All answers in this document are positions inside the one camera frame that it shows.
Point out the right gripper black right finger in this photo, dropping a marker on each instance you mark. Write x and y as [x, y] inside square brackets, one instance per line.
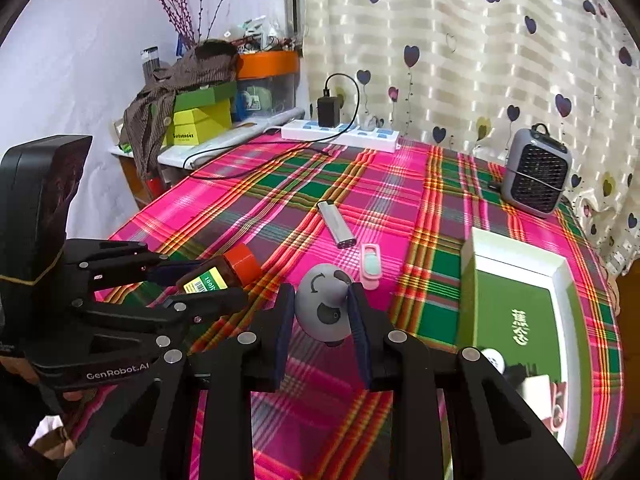
[456, 397]

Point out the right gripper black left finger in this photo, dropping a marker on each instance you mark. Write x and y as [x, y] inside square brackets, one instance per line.
[185, 411]

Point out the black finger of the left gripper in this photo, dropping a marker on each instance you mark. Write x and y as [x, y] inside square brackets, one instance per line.
[104, 264]
[175, 311]

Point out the white usb charger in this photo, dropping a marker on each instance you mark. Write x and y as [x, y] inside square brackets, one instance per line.
[536, 392]

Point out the red cap brown bottle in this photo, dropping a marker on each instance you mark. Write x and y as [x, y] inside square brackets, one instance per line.
[235, 268]

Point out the white panda gadget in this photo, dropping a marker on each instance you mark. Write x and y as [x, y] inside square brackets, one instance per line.
[320, 304]

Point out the pink clip gadget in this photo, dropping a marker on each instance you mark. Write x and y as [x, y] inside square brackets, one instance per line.
[370, 266]

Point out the small white round jar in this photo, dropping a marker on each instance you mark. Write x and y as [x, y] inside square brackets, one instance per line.
[495, 358]

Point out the left hand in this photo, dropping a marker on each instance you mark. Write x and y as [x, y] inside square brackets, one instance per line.
[21, 367]

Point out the green cardboard box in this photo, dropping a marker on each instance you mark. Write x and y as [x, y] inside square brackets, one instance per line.
[522, 301]

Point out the yellow box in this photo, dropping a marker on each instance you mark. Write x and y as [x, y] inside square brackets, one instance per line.
[199, 125]

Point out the green box lid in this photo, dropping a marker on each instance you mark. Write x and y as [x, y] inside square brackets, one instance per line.
[205, 96]

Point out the dark glass jar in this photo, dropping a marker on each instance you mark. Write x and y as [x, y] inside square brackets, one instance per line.
[150, 61]

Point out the brown cloth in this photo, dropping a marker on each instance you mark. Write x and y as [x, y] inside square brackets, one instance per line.
[211, 62]

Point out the orange lid storage bin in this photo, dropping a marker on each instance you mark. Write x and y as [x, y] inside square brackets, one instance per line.
[266, 84]

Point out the grey mini heater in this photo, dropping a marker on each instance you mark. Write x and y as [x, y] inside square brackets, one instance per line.
[537, 168]

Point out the black power adapter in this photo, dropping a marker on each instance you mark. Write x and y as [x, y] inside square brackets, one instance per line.
[328, 111]

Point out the pink flower branches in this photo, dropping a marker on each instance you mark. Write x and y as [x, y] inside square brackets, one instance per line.
[187, 0]

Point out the white power strip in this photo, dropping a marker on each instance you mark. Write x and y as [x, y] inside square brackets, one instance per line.
[378, 139]

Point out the heart pattern curtain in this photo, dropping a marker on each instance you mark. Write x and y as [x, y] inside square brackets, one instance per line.
[468, 74]

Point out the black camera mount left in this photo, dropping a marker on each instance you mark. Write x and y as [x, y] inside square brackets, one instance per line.
[39, 180]

